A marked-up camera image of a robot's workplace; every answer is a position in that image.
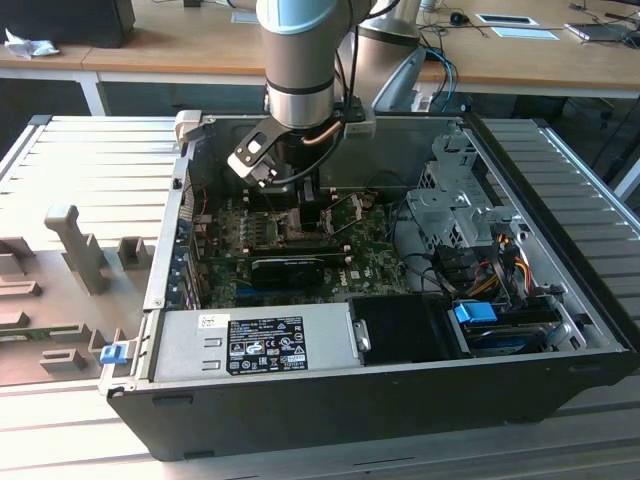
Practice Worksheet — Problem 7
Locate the metal socket cover frame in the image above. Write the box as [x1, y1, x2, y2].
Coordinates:
[322, 191, 370, 235]

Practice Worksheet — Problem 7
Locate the black RAM slot row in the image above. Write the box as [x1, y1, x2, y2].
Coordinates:
[248, 239, 347, 258]
[247, 187, 337, 211]

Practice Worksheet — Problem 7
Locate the CPU socket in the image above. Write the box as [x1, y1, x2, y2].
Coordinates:
[271, 207, 335, 247]

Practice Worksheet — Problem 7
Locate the green motherboard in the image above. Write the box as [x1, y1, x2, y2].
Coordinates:
[197, 189, 419, 309]

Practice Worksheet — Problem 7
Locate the pale grey case latch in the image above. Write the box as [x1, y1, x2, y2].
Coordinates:
[173, 110, 202, 151]

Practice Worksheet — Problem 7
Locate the black graphics card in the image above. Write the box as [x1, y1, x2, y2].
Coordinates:
[249, 256, 325, 292]

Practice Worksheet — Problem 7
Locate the pale blue teach pendant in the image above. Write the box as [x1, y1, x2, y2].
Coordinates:
[372, 47, 429, 111]

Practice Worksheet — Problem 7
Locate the grey metal drive cage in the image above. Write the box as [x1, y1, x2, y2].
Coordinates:
[404, 132, 524, 251]

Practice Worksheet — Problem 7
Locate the long wooden desk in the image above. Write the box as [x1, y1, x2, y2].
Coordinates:
[0, 0, 640, 119]

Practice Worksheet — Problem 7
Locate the silver power supply with label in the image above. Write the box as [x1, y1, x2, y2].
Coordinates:
[149, 302, 362, 384]

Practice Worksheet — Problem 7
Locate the blue disk carrier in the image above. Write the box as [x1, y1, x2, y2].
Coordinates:
[451, 301, 497, 330]

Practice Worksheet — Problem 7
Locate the flat white desk panel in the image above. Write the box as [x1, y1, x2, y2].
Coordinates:
[490, 27, 564, 41]

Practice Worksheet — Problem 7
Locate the black and grey PC case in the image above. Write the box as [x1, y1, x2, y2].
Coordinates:
[97, 110, 632, 464]

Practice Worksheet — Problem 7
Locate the black hard disk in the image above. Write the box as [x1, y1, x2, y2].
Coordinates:
[459, 309, 559, 357]

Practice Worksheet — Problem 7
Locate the large black box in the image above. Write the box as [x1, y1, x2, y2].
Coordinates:
[0, 0, 136, 50]

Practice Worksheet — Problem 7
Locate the white crumpled cloth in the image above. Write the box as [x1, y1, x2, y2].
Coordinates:
[3, 27, 60, 60]

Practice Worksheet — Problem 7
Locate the green RAM stick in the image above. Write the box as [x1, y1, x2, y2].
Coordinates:
[0, 324, 84, 345]

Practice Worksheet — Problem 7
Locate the silver laptop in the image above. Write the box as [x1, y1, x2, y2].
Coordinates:
[564, 22, 636, 45]

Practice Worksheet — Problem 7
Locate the black camera cable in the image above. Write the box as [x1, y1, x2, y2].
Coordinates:
[272, 142, 347, 182]

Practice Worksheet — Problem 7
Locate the brown curved cable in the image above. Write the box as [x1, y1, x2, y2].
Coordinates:
[302, 122, 347, 149]

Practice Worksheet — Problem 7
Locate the white camera with black bracket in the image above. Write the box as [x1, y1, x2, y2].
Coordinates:
[227, 118, 280, 190]

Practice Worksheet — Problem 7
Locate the pale grey camera box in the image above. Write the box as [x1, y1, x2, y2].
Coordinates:
[342, 97, 377, 139]

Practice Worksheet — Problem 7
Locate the thin black wire loop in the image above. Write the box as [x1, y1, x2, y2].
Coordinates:
[366, 171, 407, 197]

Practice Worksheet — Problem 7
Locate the thin red wire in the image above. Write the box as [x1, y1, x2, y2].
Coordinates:
[180, 180, 209, 224]

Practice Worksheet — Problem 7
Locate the blue cable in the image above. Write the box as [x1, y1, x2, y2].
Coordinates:
[432, 47, 461, 114]

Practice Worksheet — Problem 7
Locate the black wire bundle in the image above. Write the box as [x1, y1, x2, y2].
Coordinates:
[392, 199, 474, 301]

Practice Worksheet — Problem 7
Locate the yellow red wire bundle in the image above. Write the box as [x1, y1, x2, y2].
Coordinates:
[468, 247, 534, 299]

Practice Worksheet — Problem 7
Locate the white-framed desk cable panel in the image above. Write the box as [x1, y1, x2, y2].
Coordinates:
[474, 13, 540, 26]

